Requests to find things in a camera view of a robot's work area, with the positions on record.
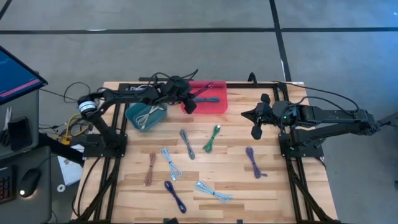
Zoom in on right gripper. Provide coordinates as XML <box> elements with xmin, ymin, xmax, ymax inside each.
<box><xmin>241</xmin><ymin>93</ymin><xmax>296</xmax><ymax>141</ymax></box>

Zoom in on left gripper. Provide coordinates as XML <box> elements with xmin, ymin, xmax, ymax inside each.
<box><xmin>160</xmin><ymin>77</ymin><xmax>201</xmax><ymax>115</ymax></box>

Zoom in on teal braided USB cable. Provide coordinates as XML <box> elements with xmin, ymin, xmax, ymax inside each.
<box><xmin>194</xmin><ymin>96</ymin><xmax>220</xmax><ymax>103</ymax></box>

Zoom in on red braided USB cable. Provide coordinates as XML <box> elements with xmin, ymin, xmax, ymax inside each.
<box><xmin>192</xmin><ymin>82</ymin><xmax>215</xmax><ymax>98</ymax></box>

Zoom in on green braided USB cable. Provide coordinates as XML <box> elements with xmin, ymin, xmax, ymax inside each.
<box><xmin>203</xmin><ymin>124</ymin><xmax>221</xmax><ymax>154</ymax></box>

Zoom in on black white zigzag USB cable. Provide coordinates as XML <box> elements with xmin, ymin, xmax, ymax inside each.
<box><xmin>179</xmin><ymin>129</ymin><xmax>196</xmax><ymax>161</ymax></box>

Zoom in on purple braided USB cable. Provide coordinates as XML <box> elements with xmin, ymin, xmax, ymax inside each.
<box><xmin>245</xmin><ymin>146</ymin><xmax>268</xmax><ymax>179</ymax></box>

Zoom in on light blue USB cable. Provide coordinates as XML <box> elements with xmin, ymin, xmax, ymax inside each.
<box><xmin>159</xmin><ymin>147</ymin><xmax>183</xmax><ymax>182</ymax></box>
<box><xmin>194</xmin><ymin>181</ymin><xmax>234</xmax><ymax>204</ymax></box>

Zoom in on brown braided USB cable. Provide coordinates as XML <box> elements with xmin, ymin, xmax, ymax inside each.
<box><xmin>144</xmin><ymin>152</ymin><xmax>157</xmax><ymax>187</ymax></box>

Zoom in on navy blue braided USB cable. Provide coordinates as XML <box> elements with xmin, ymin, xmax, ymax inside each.
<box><xmin>164</xmin><ymin>180</ymin><xmax>187</xmax><ymax>214</ymax></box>

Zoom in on pink plastic tray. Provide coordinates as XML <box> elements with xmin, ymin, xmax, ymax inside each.
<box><xmin>180</xmin><ymin>80</ymin><xmax>228</xmax><ymax>115</ymax></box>

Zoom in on black bar behind table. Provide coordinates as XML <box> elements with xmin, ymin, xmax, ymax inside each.
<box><xmin>138</xmin><ymin>75</ymin><xmax>194</xmax><ymax>82</ymax></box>

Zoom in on teal plastic bin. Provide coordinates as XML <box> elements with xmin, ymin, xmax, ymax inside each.
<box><xmin>124</xmin><ymin>101</ymin><xmax>169</xmax><ymax>131</ymax></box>

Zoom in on black floor stand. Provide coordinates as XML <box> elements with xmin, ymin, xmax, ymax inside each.
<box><xmin>377</xmin><ymin>111</ymin><xmax>398</xmax><ymax>128</ymax></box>

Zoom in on white paper sheet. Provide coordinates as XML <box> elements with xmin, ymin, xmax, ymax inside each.
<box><xmin>57</xmin><ymin>154</ymin><xmax>84</xmax><ymax>187</ymax></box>

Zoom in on blue screen computer monitor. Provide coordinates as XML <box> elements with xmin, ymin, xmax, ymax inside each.
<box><xmin>0</xmin><ymin>45</ymin><xmax>49</xmax><ymax>106</ymax></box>

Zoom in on black computer mouse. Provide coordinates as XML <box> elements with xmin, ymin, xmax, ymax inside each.
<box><xmin>19</xmin><ymin>167</ymin><xmax>42</xmax><ymax>198</ymax></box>

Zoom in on grey desk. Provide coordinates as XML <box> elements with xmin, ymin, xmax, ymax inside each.
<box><xmin>0</xmin><ymin>88</ymin><xmax>53</xmax><ymax>224</ymax></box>

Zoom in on black backlit keyboard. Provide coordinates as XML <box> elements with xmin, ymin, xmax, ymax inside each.
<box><xmin>0</xmin><ymin>166</ymin><xmax>16</xmax><ymax>205</ymax></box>

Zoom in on black aluminium table frame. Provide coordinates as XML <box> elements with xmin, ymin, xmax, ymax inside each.
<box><xmin>70</xmin><ymin>81</ymin><xmax>340</xmax><ymax>224</ymax></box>

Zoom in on white lamp power cord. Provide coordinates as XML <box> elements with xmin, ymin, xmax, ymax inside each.
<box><xmin>129</xmin><ymin>84</ymin><xmax>149</xmax><ymax>93</ymax></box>

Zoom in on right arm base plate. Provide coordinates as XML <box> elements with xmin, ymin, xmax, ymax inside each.
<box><xmin>278</xmin><ymin>133</ymin><xmax>324</xmax><ymax>158</ymax></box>

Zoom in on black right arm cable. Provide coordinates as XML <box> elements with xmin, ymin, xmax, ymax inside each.
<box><xmin>272</xmin><ymin>80</ymin><xmax>361</xmax><ymax>112</ymax></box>

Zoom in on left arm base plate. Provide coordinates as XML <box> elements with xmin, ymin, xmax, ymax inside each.
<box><xmin>83</xmin><ymin>133</ymin><xmax>127</xmax><ymax>158</ymax></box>

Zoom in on black floor cable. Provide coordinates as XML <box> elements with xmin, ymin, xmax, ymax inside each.
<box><xmin>39</xmin><ymin>82</ymin><xmax>99</xmax><ymax>110</ymax></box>

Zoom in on yellow cable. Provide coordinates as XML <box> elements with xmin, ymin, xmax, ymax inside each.
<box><xmin>60</xmin><ymin>112</ymin><xmax>93</xmax><ymax>146</ymax></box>

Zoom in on white handled scissors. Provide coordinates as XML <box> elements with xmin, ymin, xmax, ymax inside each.
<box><xmin>1</xmin><ymin>106</ymin><xmax>13</xmax><ymax>147</ymax></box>

